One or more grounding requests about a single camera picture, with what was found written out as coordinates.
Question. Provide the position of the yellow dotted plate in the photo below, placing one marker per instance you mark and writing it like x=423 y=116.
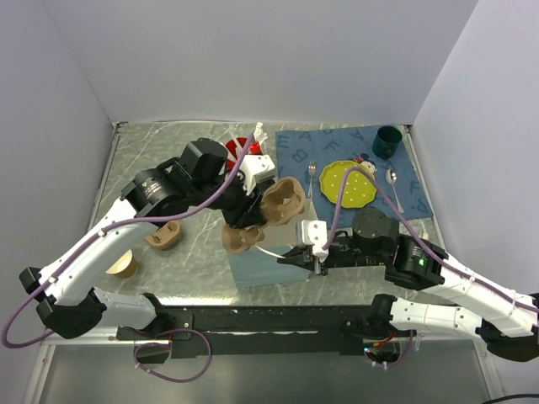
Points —
x=358 y=191

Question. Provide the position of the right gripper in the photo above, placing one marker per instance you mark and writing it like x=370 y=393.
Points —
x=303 y=257

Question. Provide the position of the silver spoon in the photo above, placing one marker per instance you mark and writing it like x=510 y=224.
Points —
x=391 y=178

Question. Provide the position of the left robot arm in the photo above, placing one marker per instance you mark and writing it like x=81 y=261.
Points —
x=69 y=302

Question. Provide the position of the brown paper cup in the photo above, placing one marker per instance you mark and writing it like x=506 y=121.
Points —
x=125 y=267

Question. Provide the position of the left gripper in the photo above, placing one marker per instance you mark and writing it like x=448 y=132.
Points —
x=248 y=211

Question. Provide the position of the light blue paper bag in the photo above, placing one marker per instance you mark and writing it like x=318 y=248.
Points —
x=258 y=266

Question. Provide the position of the silver fork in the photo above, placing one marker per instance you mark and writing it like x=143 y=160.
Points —
x=312 y=167

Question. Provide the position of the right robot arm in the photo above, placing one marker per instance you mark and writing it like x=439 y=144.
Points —
x=476 y=308

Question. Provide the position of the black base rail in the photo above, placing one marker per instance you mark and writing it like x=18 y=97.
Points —
x=229 y=330

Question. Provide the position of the blue letter-print cloth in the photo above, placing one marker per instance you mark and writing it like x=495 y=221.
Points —
x=296 y=148

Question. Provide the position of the red straw holder cup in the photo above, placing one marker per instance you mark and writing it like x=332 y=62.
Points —
x=235 y=145

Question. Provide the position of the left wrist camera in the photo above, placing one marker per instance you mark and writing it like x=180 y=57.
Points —
x=257 y=169

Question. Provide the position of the cardboard cup carrier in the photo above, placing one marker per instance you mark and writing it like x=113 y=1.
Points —
x=282 y=202
x=165 y=236

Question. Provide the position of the white wrapped straws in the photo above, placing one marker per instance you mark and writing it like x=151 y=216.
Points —
x=259 y=134

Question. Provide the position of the dark green mug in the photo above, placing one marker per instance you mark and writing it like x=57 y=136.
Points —
x=387 y=141

